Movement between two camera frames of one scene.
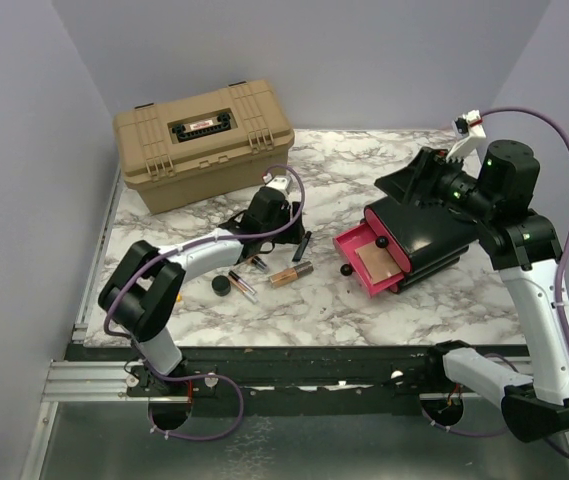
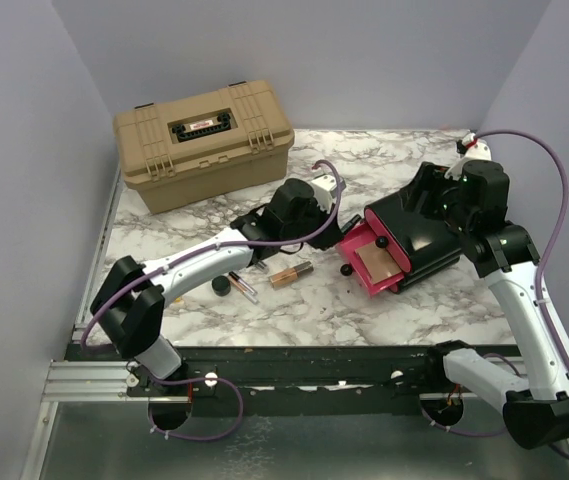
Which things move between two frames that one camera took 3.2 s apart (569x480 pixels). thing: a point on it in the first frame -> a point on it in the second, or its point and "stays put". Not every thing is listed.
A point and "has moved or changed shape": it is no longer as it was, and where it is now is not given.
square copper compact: x=377 y=262 stays put
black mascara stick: x=302 y=245 has moved or changed shape
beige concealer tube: x=290 y=274 stays put
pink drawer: x=353 y=239 stays put
